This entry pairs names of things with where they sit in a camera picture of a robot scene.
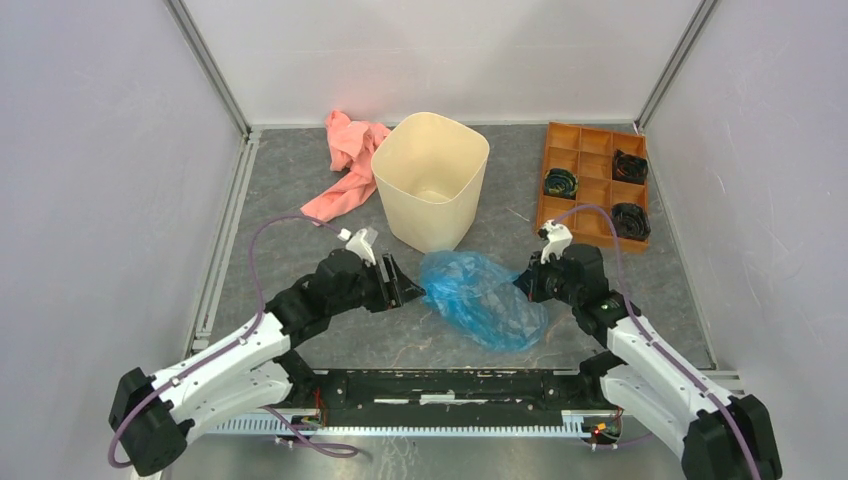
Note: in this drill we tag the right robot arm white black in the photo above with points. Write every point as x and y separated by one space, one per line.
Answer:
714 433

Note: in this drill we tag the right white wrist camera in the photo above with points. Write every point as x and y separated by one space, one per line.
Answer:
558 237

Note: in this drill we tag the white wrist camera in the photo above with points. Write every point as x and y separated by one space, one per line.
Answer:
558 237
360 242

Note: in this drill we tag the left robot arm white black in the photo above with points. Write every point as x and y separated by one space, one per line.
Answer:
155 417

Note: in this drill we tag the black bag roll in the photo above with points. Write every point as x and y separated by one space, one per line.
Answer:
560 183
629 168
631 221

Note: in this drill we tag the black bag roll left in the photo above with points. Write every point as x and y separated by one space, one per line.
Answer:
560 183

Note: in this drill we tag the beige trash bin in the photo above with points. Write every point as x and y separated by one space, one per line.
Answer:
429 172

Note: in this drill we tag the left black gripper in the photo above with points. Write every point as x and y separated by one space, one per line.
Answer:
395 293

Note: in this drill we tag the orange compartment tray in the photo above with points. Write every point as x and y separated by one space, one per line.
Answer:
587 152

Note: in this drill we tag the blue plastic trash bag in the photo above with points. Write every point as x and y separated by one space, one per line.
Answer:
477 296

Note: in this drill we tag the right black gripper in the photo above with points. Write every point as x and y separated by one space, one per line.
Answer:
529 281

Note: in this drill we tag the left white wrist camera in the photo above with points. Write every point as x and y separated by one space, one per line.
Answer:
360 242

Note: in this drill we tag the pink cloth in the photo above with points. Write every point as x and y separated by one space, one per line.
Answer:
352 145

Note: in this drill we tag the white slotted cable duct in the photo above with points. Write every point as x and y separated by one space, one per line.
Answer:
264 423

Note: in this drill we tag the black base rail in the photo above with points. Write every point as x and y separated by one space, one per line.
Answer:
444 398

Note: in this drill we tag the black bag roll top right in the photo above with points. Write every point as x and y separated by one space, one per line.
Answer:
629 168

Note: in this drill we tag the black bag roll bottom right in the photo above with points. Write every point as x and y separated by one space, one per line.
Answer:
631 221

